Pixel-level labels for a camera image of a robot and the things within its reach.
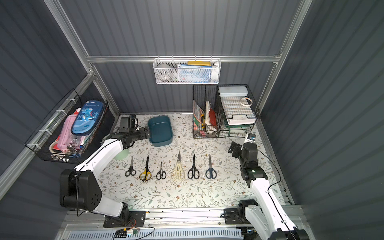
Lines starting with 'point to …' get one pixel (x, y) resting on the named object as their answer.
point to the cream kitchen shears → (178, 171)
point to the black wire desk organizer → (221, 111)
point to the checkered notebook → (234, 110)
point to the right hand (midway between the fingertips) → (243, 144)
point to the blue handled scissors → (210, 173)
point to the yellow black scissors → (145, 174)
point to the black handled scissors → (193, 172)
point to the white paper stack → (239, 120)
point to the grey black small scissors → (131, 171)
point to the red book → (212, 116)
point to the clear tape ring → (246, 101)
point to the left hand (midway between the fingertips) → (143, 131)
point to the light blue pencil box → (233, 91)
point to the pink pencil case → (66, 138)
